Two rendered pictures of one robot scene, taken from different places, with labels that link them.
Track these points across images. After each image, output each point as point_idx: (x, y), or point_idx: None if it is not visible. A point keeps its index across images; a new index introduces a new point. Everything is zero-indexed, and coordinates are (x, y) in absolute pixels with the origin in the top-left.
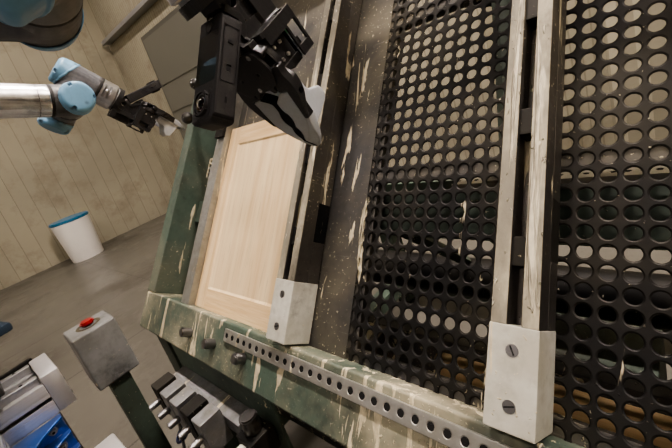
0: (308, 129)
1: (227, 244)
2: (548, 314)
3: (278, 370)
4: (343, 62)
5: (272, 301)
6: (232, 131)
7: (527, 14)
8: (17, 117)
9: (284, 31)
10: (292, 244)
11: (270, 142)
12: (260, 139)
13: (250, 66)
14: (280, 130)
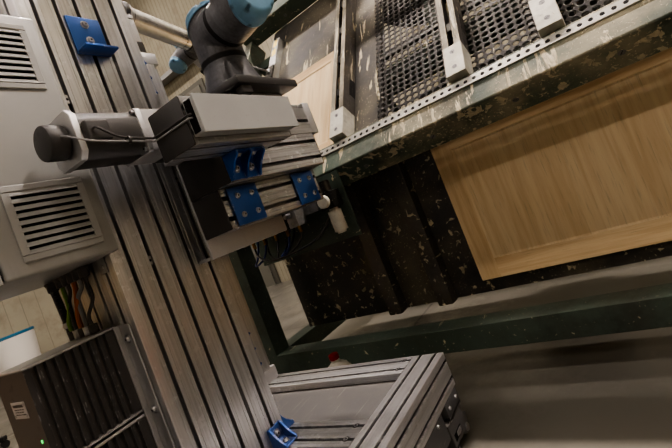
0: None
1: None
2: (464, 43)
3: (339, 151)
4: (351, 23)
5: (330, 122)
6: None
7: None
8: (175, 43)
9: None
10: (337, 96)
11: (307, 79)
12: (299, 82)
13: None
14: (313, 70)
